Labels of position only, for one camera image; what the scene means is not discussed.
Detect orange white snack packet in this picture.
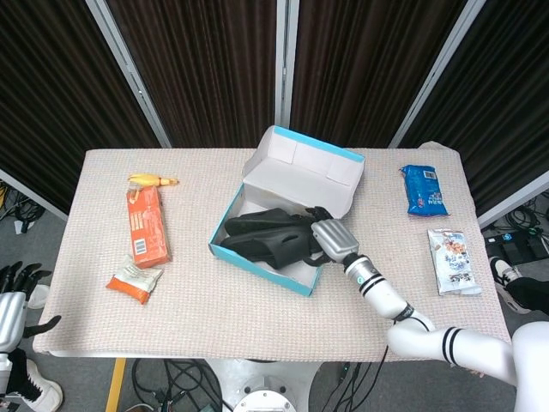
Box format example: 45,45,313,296
106,255,165,306

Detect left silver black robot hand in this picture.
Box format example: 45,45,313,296
0,261,63,355

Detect orange cardboard box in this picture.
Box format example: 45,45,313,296
125,186,173,270

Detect black trouser leg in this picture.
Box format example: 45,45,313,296
508,276,549,315

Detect light blue shoe box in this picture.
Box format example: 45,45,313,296
208,124,366,298

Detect black floor device blue label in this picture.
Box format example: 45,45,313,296
482,229,549,264

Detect yellow floor tape strip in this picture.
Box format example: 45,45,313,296
105,358,128,412

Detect yellow rubber chicken toy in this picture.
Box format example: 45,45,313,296
126,173,180,192

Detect beige woven tablecloth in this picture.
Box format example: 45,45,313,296
33,141,514,364

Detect grey aluminium partition post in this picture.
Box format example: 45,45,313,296
274,0,300,149
388,0,488,149
85,0,172,149

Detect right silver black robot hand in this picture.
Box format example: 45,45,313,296
295,205,360,267

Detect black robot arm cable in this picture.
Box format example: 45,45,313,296
376,341,392,381

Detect white snack bag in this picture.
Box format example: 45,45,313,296
426,228,485,297

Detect black floor cable bundle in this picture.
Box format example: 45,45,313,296
0,179,46,235
130,358,224,412
319,362,387,412
482,192,549,241

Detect dark brown partition panel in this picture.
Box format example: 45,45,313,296
289,0,468,149
398,0,549,215
106,0,278,149
0,0,162,214

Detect blue snack bag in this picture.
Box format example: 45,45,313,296
399,164,449,217

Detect black slipper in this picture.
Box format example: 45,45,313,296
225,208,317,238
220,226,321,270

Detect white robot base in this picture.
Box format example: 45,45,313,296
205,358,323,412

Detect grey aluminium partition rail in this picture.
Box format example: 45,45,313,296
0,167,69,222
478,169,549,229

